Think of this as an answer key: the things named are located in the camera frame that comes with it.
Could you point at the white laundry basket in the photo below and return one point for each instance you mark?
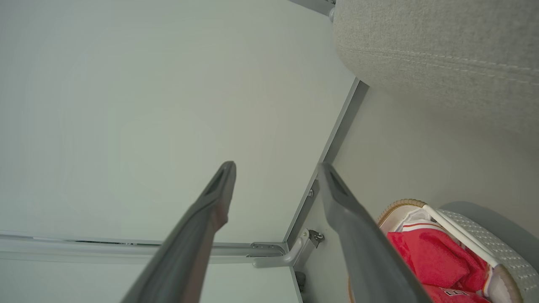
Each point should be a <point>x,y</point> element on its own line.
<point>499,246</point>

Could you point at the red and white garment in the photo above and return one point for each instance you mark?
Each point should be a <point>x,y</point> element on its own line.
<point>433,256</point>

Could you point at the black caster bracket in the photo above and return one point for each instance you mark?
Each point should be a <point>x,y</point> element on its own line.
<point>316,237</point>

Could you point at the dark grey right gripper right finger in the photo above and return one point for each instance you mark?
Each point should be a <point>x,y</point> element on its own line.
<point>366,244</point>

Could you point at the grey curved partition support foot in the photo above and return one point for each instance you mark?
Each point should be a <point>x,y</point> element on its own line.
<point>290,257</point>

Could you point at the grey fabric sofa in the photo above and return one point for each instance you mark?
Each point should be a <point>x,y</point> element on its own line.
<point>442,50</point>

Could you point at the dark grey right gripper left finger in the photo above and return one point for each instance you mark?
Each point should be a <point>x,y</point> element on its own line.
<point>189,240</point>

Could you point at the grey partition bottom rail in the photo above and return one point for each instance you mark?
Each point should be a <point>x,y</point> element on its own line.
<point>332,143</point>

